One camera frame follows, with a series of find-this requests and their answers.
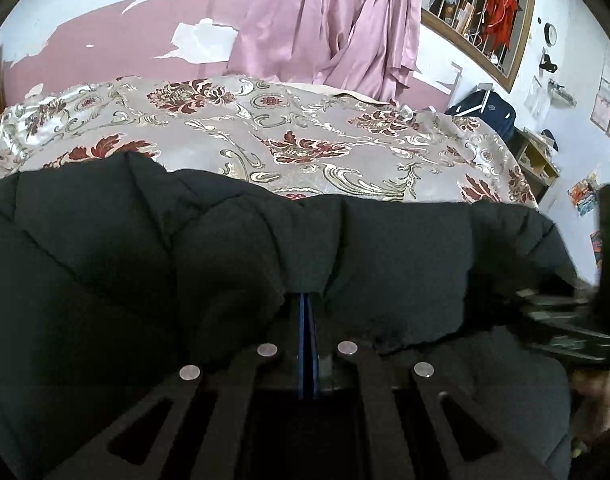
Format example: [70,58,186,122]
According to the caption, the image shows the metal wall rack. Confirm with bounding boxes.
[548,80,577,107]

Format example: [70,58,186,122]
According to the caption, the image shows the dark blue backpack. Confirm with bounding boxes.
[445,89,516,144]

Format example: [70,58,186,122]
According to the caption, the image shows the pink wall posters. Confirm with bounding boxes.
[590,62,610,147]

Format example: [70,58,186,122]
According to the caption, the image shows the wooden framed barred window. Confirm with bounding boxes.
[187,0,538,94]

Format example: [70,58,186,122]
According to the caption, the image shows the person's right hand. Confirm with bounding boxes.
[569,366,610,437]

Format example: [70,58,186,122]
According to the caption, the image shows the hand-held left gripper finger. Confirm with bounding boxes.
[45,292,308,480]
[307,292,558,480]

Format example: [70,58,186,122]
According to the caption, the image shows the red hanging garment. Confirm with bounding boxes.
[482,0,520,51]

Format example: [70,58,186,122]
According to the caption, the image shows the pink curtain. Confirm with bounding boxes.
[335,0,422,102]
[227,0,381,87]

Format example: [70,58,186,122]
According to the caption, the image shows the small cartons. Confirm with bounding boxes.
[452,2,478,28]

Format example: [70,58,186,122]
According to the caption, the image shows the floral satin bedspread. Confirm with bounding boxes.
[0,74,538,207]

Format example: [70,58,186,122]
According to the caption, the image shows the black jacket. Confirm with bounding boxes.
[0,151,586,480]

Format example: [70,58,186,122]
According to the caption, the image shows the wooden open shelf unit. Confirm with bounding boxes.
[510,127,561,202]

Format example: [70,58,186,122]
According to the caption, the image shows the white paper wall calendar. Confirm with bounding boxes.
[525,76,551,116]

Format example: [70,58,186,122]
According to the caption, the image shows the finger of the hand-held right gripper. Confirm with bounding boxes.
[528,310,610,362]
[515,287,593,309]

